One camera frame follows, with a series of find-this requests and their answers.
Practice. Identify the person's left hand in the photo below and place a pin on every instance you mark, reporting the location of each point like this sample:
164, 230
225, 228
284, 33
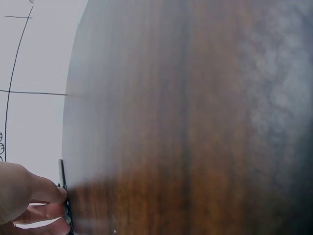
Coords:
17, 195

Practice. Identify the thin dark metal tool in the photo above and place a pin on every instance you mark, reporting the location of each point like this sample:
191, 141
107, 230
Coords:
62, 175

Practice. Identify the person's left thumb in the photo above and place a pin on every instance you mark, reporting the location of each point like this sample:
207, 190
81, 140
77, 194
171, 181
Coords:
31, 182

